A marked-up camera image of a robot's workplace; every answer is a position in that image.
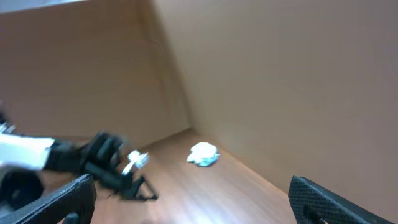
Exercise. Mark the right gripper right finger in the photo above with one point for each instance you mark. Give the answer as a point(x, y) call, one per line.
point(312, 203)

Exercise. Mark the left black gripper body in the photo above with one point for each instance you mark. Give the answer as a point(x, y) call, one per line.
point(111, 179)

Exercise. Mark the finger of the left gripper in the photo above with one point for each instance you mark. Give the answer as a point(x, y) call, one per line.
point(142, 190)

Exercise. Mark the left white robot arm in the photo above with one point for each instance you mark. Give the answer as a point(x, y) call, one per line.
point(23, 157)

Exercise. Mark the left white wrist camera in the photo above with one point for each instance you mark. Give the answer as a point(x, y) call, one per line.
point(136, 161)

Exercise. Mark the crumpled light blue sock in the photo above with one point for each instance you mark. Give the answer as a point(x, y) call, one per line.
point(203, 154)

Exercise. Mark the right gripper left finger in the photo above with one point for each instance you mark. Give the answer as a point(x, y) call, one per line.
point(72, 203)

